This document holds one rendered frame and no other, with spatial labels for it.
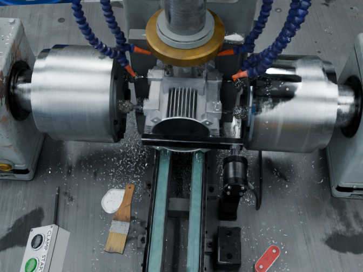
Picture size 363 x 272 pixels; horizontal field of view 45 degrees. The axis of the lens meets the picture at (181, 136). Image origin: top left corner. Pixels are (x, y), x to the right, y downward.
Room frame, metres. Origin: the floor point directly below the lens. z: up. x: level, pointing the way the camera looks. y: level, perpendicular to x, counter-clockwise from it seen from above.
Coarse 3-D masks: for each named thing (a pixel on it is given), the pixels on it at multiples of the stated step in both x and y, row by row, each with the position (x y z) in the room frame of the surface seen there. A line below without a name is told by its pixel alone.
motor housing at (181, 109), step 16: (160, 96) 0.69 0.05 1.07; (176, 96) 0.67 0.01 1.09; (192, 96) 0.67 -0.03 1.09; (208, 96) 0.70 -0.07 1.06; (176, 112) 0.62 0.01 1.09; (192, 112) 0.62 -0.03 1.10; (144, 128) 0.62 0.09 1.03; (160, 128) 0.66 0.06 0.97; (176, 128) 0.68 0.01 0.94; (192, 128) 0.68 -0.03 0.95; (208, 128) 0.60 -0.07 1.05
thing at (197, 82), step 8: (176, 72) 0.73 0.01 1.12; (184, 72) 0.72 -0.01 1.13; (192, 72) 0.73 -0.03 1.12; (168, 80) 0.69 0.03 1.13; (176, 80) 0.69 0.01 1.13; (184, 80) 0.69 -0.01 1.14; (192, 80) 0.69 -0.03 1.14; (200, 80) 0.68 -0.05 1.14; (168, 88) 0.69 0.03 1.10; (184, 88) 0.69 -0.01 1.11; (192, 88) 0.69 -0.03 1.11; (200, 88) 0.68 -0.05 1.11
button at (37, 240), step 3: (39, 234) 0.33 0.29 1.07; (33, 237) 0.32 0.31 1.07; (36, 237) 0.32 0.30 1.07; (39, 237) 0.32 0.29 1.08; (42, 237) 0.32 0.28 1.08; (33, 240) 0.32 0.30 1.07; (36, 240) 0.31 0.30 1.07; (39, 240) 0.31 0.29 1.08; (42, 240) 0.31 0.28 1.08; (33, 243) 0.31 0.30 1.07; (36, 243) 0.31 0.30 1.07; (39, 243) 0.31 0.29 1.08; (33, 246) 0.30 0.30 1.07; (36, 246) 0.30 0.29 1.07
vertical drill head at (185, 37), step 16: (176, 0) 0.71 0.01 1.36; (192, 0) 0.70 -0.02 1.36; (160, 16) 0.76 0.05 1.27; (176, 16) 0.71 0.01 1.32; (192, 16) 0.70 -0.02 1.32; (208, 16) 0.76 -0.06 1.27; (160, 32) 0.72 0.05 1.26; (176, 32) 0.71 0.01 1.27; (192, 32) 0.71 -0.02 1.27; (208, 32) 0.71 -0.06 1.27; (224, 32) 0.74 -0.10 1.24; (160, 48) 0.69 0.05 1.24; (176, 48) 0.69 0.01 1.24; (192, 48) 0.68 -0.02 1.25; (208, 48) 0.69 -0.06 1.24; (176, 64) 0.66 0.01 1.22; (192, 64) 0.66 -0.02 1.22
